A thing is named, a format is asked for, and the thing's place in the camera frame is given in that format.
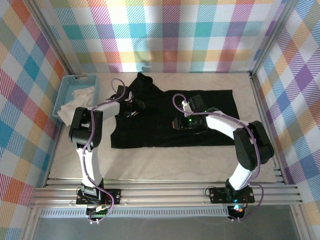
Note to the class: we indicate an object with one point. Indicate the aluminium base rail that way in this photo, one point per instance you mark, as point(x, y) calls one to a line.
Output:
point(162, 192)

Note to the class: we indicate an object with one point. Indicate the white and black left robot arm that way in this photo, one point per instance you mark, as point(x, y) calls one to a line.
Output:
point(87, 130)

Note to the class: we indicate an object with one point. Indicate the blue plastic basket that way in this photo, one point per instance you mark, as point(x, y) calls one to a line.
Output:
point(75, 82)

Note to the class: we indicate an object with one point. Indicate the white crumpled cloth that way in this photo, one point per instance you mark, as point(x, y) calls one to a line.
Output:
point(75, 103)

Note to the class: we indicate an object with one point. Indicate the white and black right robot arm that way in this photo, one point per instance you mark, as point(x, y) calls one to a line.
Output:
point(252, 145)

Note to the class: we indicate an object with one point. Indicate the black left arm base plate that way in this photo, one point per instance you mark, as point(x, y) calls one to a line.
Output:
point(115, 196)

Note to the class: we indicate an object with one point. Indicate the aluminium corner post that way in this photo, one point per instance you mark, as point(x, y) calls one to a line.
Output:
point(53, 40)
point(272, 37)

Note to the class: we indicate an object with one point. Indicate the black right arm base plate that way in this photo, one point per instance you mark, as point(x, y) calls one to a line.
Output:
point(217, 195)

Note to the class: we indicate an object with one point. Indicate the black printed t-shirt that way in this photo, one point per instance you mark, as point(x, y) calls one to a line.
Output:
point(155, 132)

